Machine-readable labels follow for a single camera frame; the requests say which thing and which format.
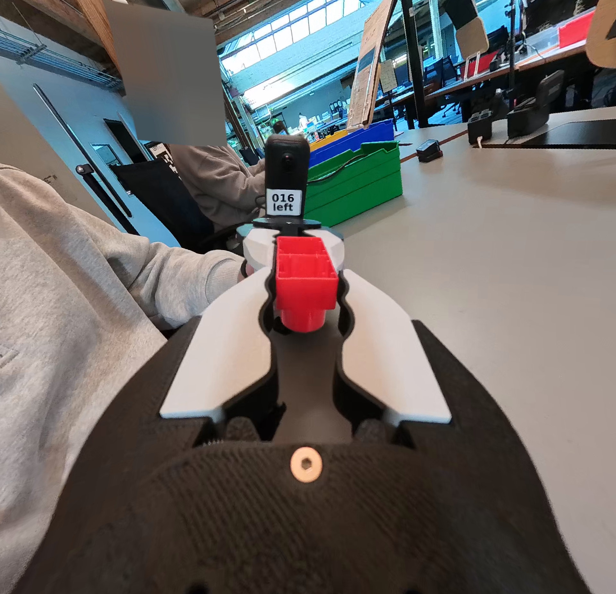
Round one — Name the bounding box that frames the green plastic bin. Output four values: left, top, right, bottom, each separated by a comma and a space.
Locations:
303, 141, 404, 224

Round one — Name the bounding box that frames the cardboard sheet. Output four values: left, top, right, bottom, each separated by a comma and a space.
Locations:
347, 0, 400, 130

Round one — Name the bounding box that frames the black metal pole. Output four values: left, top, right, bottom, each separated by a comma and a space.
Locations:
397, 0, 430, 129

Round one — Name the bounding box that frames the yellow plastic bin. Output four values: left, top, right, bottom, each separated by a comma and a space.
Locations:
308, 131, 349, 153

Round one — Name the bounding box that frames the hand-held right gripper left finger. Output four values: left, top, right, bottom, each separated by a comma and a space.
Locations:
158, 267, 286, 442

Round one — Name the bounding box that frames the red plastic bin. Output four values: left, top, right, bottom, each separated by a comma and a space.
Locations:
558, 9, 597, 47

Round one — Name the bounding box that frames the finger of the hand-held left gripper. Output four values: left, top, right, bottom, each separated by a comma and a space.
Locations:
243, 227, 281, 273
320, 227, 347, 271

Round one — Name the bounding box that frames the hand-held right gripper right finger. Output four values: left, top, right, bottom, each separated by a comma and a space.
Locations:
332, 267, 453, 442

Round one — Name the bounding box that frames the person's grey hoodie torso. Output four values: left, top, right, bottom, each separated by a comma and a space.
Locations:
0, 163, 169, 594

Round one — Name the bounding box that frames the cardboard-backed monitor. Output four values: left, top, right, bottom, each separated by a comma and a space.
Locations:
586, 0, 616, 69

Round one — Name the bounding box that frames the blue plastic bin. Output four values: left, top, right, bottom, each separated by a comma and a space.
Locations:
308, 119, 395, 167

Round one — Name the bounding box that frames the background monitor with cardboard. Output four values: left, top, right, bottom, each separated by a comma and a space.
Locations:
443, 0, 489, 75

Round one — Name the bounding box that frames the black cable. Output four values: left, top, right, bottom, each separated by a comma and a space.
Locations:
308, 155, 367, 184

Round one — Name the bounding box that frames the red double square cup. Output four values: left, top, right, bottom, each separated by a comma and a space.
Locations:
275, 236, 338, 332

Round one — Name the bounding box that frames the person's left forearm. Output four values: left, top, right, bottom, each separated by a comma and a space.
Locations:
103, 228, 247, 330

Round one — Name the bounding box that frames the black charger dock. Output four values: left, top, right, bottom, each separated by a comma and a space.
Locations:
506, 70, 566, 139

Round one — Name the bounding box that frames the black office chair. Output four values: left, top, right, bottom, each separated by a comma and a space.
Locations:
112, 158, 241, 250

